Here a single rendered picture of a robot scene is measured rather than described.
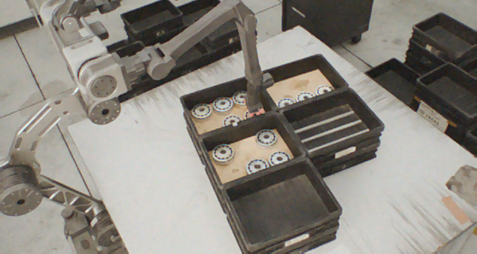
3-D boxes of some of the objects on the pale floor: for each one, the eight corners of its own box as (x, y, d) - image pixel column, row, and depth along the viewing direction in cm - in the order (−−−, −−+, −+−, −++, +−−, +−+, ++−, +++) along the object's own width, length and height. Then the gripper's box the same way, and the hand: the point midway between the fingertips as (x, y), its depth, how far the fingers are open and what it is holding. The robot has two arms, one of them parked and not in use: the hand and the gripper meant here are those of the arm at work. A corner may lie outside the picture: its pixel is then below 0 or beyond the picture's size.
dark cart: (312, 68, 372) (320, -32, 307) (281, 42, 399) (282, -55, 334) (366, 42, 392) (384, -57, 327) (332, 19, 419) (343, -77, 354)
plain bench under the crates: (226, 451, 196) (211, 419, 146) (101, 198, 293) (65, 127, 242) (469, 261, 250) (519, 189, 199) (295, 100, 347) (299, 24, 296)
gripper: (242, 86, 210) (243, 109, 221) (250, 101, 202) (250, 124, 213) (256, 83, 211) (256, 106, 222) (264, 97, 204) (263, 121, 215)
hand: (253, 114), depth 217 cm, fingers open, 6 cm apart
